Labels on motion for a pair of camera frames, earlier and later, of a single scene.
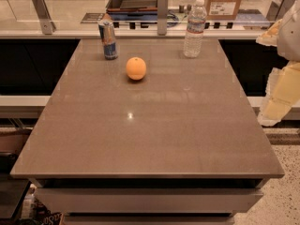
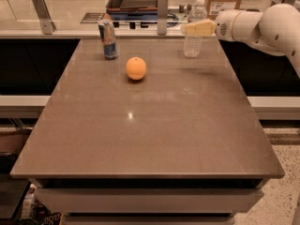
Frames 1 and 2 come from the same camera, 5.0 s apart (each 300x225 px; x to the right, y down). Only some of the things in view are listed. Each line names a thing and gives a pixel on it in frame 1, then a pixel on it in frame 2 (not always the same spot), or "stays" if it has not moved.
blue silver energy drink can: x=108 y=37 stays
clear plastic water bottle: x=193 y=38 stays
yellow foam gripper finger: x=282 y=92 -> x=205 y=27
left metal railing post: x=48 y=26 stays
